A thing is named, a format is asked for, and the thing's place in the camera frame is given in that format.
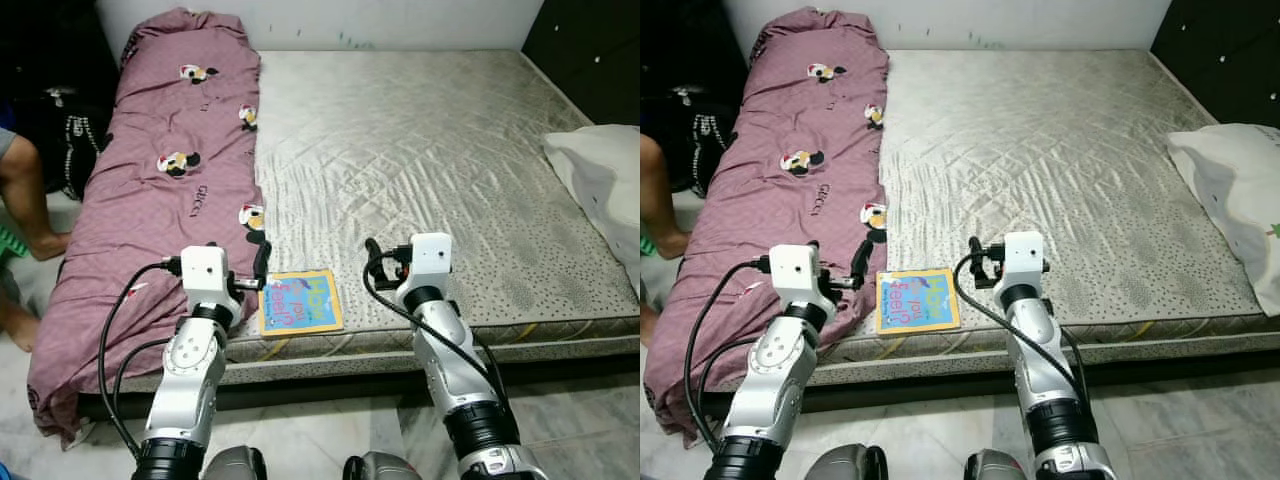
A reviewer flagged colourful children's book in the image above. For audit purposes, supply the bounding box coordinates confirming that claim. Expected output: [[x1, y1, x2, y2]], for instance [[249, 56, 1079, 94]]
[[258, 268, 345, 337], [876, 267, 962, 335]]

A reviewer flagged white pillow with green tree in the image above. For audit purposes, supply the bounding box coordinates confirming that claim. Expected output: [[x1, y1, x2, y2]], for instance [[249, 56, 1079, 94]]
[[543, 124, 641, 296], [1166, 123, 1280, 317]]

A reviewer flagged purple blanket with duck print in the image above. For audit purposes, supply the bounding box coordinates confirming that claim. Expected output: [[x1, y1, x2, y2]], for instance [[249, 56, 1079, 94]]
[[643, 8, 891, 446], [28, 8, 273, 446]]

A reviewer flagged white quilted mattress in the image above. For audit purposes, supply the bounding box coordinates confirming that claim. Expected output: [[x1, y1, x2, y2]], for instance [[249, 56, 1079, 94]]
[[75, 48, 641, 396], [700, 48, 1280, 391]]

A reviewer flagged black bag with white print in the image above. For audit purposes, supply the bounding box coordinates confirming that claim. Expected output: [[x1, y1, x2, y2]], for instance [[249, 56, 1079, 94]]
[[672, 85, 741, 196], [40, 85, 116, 201]]

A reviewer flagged grey left robot leg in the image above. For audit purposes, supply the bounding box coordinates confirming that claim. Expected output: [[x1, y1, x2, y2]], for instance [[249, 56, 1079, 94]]
[[805, 445, 886, 480], [203, 447, 269, 480]]

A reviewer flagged grey robot leg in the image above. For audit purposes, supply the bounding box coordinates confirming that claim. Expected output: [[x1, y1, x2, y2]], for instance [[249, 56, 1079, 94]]
[[343, 452, 421, 480], [805, 445, 886, 480], [965, 450, 1031, 480], [203, 447, 269, 480]]

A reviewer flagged grey right robot leg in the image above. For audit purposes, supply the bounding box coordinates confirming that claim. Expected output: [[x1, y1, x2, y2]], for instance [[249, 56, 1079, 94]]
[[965, 450, 1031, 480], [343, 452, 421, 480]]

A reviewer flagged black tufted headboard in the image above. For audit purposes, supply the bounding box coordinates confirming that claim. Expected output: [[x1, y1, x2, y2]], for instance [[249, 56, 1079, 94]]
[[1150, 0, 1280, 126], [522, 0, 641, 126]]

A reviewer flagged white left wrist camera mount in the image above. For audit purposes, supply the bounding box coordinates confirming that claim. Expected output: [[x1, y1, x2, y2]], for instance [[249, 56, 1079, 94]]
[[768, 245, 831, 311], [180, 245, 241, 311]]

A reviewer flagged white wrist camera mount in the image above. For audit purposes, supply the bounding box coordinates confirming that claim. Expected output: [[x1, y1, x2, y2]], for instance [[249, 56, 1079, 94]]
[[768, 245, 831, 311], [180, 245, 241, 311], [410, 232, 454, 291], [1003, 231, 1047, 289]]

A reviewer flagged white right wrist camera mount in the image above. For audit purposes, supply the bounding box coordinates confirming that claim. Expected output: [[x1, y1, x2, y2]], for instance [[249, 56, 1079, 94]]
[[410, 232, 454, 291], [1003, 231, 1047, 289]]

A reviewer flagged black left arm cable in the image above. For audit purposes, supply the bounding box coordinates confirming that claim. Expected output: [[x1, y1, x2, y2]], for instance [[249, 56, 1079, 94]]
[[698, 335, 766, 441], [684, 255, 772, 451], [113, 338, 179, 446], [98, 256, 185, 463]]

